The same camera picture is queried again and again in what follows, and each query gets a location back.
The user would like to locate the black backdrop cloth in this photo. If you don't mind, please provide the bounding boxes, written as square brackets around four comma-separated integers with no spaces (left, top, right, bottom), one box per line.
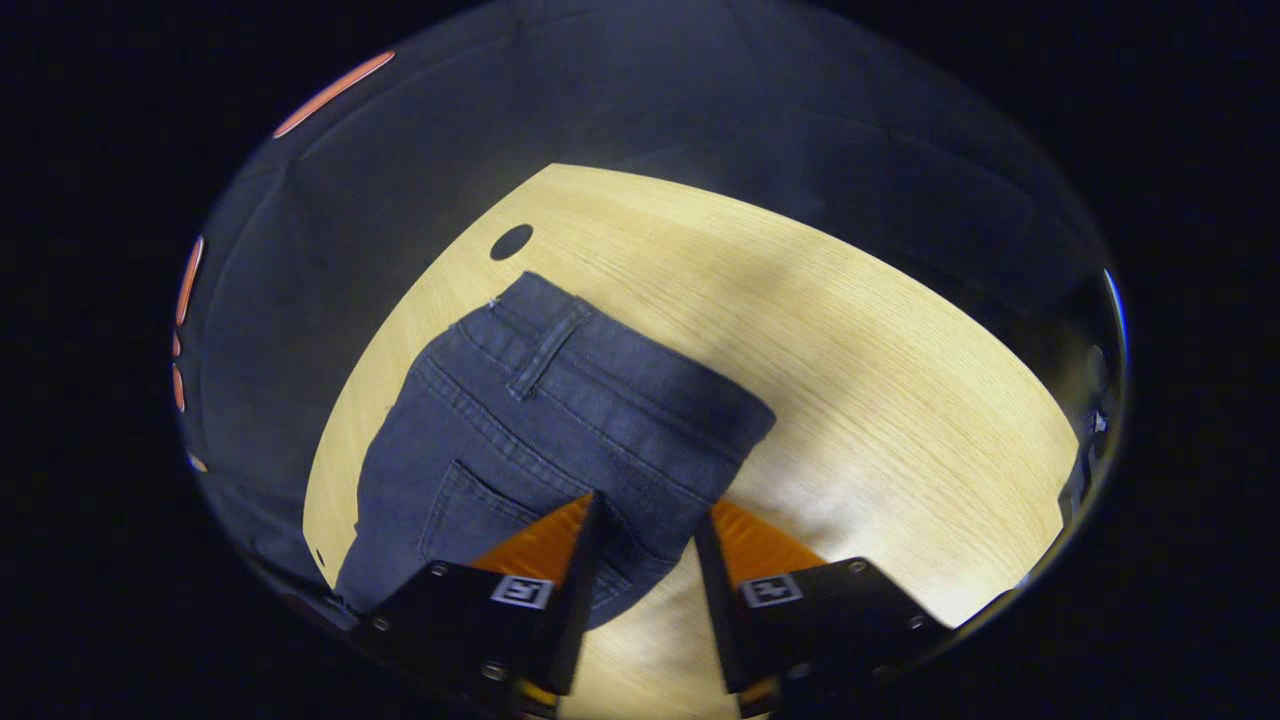
[172,0,1126,601]

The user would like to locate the dark grey jeans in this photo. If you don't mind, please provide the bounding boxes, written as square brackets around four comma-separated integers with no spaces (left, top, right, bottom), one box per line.
[333,270,778,633]

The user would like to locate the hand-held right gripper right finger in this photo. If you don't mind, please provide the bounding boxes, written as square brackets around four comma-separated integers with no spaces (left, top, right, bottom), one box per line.
[693,498,953,717]

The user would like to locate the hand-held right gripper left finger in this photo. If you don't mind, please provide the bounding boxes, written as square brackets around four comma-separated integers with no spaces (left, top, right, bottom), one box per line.
[348,490,606,717]

